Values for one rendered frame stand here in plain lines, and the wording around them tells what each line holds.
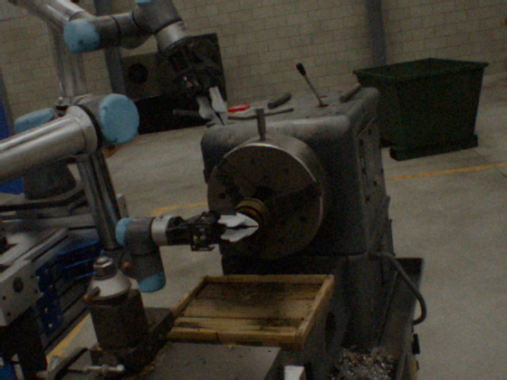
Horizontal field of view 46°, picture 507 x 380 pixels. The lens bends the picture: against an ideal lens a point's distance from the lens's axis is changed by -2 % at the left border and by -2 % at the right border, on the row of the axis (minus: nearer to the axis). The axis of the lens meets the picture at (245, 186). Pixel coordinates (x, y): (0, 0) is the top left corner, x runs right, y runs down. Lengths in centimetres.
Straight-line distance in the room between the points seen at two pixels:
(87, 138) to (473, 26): 1074
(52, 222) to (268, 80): 989
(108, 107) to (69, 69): 44
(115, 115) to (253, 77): 1016
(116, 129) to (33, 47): 1117
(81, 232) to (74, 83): 43
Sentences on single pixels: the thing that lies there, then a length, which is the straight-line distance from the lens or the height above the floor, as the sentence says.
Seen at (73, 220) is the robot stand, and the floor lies 109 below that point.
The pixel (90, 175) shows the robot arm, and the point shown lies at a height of 123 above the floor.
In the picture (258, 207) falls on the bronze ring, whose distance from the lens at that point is 147.
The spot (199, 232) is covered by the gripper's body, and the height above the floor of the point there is 109.
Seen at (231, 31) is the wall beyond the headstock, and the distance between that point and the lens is 1151.
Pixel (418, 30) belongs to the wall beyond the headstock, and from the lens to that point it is 1162.
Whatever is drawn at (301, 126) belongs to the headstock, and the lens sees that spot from 169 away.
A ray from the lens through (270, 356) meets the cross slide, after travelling 110.
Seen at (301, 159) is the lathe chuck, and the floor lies 119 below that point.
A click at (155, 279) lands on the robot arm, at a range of 156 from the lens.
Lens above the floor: 153
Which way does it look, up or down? 15 degrees down
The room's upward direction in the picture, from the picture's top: 10 degrees counter-clockwise
